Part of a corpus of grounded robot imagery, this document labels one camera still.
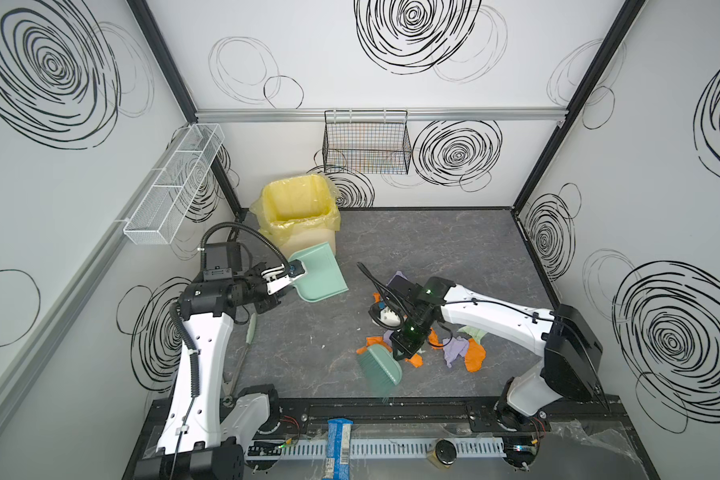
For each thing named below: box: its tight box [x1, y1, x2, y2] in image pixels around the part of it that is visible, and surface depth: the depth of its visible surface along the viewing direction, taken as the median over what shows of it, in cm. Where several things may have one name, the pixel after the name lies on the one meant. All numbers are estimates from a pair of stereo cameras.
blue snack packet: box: [322, 418, 354, 480], surface depth 70 cm
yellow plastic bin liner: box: [250, 174, 342, 247], surface depth 94 cm
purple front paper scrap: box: [443, 336, 468, 368], surface depth 85 cm
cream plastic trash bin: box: [279, 229, 336, 259], surface depth 85 cm
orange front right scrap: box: [464, 338, 486, 373], surface depth 85 cm
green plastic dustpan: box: [289, 242, 349, 303], surface depth 78 cm
